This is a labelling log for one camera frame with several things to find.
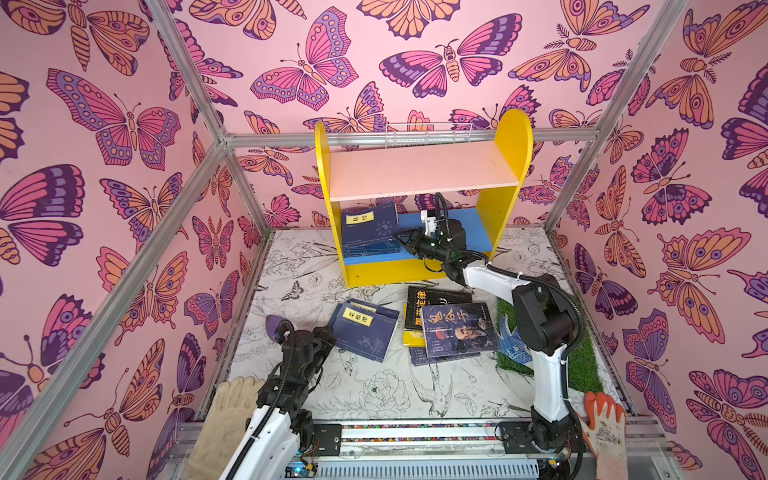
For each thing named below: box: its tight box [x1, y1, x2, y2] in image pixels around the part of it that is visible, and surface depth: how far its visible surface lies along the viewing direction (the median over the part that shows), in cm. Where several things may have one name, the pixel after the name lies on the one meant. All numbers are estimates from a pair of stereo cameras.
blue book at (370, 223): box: [342, 202, 399, 247], surface depth 96 cm
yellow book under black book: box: [403, 302, 426, 348], surface depth 91 cm
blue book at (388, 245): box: [343, 236, 401, 258], surface depth 94 cm
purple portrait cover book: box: [421, 302, 498, 359], surface depth 89 cm
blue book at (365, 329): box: [333, 299, 400, 363], surface depth 92 cm
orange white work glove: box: [582, 391, 628, 480], surface depth 74 cm
